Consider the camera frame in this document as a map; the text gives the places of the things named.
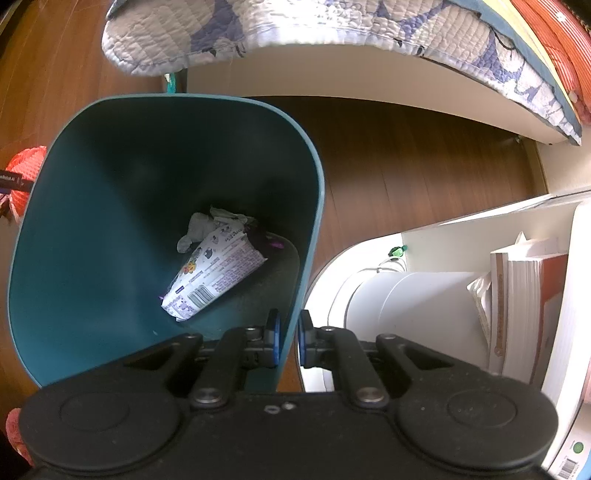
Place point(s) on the white round stool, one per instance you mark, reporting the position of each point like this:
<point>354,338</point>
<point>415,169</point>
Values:
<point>412,284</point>

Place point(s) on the stack of books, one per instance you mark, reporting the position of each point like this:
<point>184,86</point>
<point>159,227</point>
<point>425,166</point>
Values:
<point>531,320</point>

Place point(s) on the white purple quilted blanket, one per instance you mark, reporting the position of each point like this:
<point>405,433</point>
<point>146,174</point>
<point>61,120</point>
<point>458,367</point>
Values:
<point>152,38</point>

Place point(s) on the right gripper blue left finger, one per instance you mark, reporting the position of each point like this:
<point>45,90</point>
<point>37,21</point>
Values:
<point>271,340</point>

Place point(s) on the dark teal trash bin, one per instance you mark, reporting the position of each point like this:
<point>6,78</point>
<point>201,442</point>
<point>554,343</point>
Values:
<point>96,250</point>

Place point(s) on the stack of folded blankets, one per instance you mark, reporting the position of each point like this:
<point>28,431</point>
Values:
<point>567,43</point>

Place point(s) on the white purple snack wrapper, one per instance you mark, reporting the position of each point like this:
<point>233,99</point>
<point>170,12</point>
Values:
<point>219,263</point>

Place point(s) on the grey plastic bag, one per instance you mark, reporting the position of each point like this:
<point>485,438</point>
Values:
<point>200,225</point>

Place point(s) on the orange foam fruit net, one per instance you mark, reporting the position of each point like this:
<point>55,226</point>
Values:
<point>28,162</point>

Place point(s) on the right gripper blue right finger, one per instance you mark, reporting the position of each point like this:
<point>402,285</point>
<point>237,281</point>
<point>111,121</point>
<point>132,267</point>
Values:
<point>306,340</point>

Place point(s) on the orange floral bedspread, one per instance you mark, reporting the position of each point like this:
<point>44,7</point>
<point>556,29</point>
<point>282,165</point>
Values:
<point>506,20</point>

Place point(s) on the bed with pink headboard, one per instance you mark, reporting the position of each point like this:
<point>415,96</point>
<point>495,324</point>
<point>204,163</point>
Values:
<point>366,73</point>

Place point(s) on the person's right hand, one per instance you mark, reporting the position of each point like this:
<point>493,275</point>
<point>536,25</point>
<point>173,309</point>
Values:
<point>14,435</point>

